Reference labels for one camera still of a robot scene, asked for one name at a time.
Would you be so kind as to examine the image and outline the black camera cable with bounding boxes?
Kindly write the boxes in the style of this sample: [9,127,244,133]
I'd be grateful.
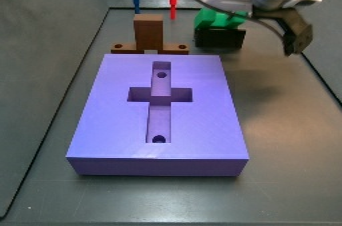
[161,0,287,43]

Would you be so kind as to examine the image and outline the brown T-shaped block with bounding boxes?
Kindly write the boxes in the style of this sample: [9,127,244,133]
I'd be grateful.
[112,14,189,55]

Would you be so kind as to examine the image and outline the purple board with cross slot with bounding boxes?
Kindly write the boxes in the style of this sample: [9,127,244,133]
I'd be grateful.
[67,54,249,176]

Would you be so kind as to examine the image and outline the green U-shaped block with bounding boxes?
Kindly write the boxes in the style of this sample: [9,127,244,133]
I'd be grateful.
[194,8,248,30]

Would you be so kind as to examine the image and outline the black angled fixture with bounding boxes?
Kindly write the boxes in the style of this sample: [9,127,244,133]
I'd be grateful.
[194,28,246,49]

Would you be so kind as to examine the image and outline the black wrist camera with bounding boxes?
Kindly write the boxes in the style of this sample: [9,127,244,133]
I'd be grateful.
[253,8,313,56]

